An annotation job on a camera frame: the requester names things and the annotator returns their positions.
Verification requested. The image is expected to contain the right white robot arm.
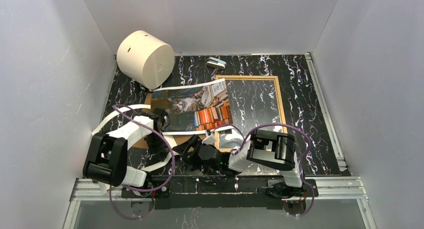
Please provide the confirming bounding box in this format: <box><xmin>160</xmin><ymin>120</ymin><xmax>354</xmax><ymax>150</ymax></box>
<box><xmin>172</xmin><ymin>129</ymin><xmax>304</xmax><ymax>188</ymax></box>

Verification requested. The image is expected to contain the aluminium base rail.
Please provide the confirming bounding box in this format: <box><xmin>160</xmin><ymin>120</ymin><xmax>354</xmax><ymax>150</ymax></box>
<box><xmin>63</xmin><ymin>175</ymin><xmax>377</xmax><ymax>229</ymax></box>

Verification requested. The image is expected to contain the large white cylinder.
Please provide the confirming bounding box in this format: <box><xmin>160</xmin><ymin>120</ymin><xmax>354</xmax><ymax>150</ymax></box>
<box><xmin>116</xmin><ymin>30</ymin><xmax>175</xmax><ymax>90</ymax></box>

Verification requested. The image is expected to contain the cat and books photo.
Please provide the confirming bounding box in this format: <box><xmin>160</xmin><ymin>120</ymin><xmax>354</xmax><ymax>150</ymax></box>
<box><xmin>150</xmin><ymin>78</ymin><xmax>233</xmax><ymax>136</ymax></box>

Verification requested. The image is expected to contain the light wooden picture frame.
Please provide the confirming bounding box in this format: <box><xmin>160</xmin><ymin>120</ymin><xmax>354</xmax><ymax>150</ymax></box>
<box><xmin>215</xmin><ymin>75</ymin><xmax>286</xmax><ymax>135</ymax></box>

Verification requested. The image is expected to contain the clear acrylic sheet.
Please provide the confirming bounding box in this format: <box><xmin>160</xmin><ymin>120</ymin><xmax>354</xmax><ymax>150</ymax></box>
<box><xmin>218</xmin><ymin>78</ymin><xmax>282</xmax><ymax>176</ymax></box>

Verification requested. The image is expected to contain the brown backing board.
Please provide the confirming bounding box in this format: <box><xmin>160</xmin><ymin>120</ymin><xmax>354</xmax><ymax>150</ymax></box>
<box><xmin>132</xmin><ymin>91</ymin><xmax>210</xmax><ymax>151</ymax></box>

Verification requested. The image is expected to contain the white mat board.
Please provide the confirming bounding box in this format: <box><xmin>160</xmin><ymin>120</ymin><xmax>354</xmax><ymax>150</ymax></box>
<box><xmin>91</xmin><ymin>103</ymin><xmax>181</xmax><ymax>197</ymax></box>

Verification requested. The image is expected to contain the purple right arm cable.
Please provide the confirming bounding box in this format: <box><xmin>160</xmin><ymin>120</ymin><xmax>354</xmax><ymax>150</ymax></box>
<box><xmin>205</xmin><ymin>123</ymin><xmax>316</xmax><ymax>217</ymax></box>

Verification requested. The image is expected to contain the teal white stapler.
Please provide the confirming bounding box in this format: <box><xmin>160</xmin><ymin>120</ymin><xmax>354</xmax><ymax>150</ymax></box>
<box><xmin>205</xmin><ymin>57</ymin><xmax>227</xmax><ymax>70</ymax></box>

